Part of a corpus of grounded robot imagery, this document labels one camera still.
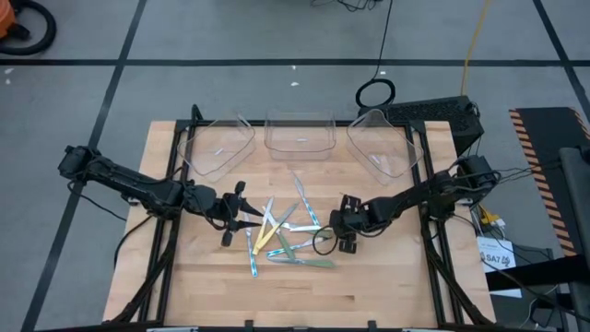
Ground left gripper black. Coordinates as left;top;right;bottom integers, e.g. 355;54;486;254
198;181;266;248

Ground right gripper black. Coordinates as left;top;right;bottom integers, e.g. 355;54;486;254
329;193;377;255

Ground blue patterned handle knife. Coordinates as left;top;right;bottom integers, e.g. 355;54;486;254
289;170;323;228

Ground green handled knife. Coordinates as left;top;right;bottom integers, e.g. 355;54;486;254
265;255;337;269

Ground blue patterned handle fork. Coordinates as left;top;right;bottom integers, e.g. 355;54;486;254
242;211;259;279

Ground blue patterned handle spoon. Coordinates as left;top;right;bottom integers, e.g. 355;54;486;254
265;235;326;258

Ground clear plastic bin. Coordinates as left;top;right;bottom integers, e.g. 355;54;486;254
263;109;337;161
177;112;257;184
345;108;425;186

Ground white paper label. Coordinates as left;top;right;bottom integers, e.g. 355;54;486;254
477;235;524;300

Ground black metal beam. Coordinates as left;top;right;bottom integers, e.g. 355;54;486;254
484;254;590;292

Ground black orange striped platform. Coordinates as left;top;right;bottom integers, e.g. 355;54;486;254
509;106;590;258

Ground orange vacuum cleaner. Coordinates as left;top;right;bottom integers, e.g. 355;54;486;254
0;0;18;41

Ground black aluminium table frame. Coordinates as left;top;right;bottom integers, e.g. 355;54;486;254
103;103;497;332

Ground yellow cable connectors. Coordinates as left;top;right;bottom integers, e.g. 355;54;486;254
478;206;507;231

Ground black hanging cable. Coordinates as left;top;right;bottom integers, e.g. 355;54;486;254
354;0;397;110

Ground black cable bundle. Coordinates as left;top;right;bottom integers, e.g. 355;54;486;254
309;0;384;13

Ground yellow hanging cable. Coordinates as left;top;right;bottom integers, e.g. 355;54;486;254
460;0;493;97

